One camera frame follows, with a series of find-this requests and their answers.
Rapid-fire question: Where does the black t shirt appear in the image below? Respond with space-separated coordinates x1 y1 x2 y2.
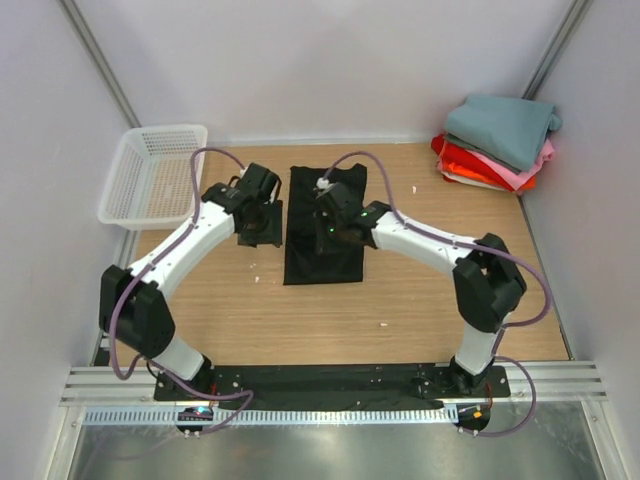
283 166 364 285

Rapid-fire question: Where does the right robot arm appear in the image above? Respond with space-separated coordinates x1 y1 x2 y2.
314 179 527 396

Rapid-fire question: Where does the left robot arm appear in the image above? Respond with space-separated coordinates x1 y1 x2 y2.
99 163 283 400

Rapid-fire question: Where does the white plastic basket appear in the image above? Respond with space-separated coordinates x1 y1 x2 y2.
97 124 208 231

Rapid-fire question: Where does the folded orange t shirt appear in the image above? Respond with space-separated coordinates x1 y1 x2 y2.
438 161 536 192

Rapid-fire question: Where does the folded white t shirt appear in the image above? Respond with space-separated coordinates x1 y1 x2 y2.
441 172 504 191

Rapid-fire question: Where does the folded red t shirt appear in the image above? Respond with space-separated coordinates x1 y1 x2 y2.
430 134 484 173

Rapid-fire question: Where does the folded grey t shirt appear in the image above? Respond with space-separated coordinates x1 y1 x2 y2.
444 133 520 174

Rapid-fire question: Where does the folded pink t shirt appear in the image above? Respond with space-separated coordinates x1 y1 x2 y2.
468 139 556 191

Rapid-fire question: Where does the folded teal t shirt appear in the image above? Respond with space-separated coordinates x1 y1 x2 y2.
444 94 563 167

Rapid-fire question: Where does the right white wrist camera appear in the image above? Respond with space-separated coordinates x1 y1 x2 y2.
315 177 332 191

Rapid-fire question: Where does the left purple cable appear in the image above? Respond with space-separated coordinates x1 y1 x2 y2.
108 147 255 434

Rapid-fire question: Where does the purple cable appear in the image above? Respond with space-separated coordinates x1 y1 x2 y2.
108 147 255 434
324 151 553 439

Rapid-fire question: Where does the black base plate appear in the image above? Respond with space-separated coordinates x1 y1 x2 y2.
153 362 511 412

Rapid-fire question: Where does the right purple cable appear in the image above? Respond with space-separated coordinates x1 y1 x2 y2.
324 151 553 439

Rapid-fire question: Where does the white slotted cable duct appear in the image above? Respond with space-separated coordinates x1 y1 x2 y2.
83 404 458 427

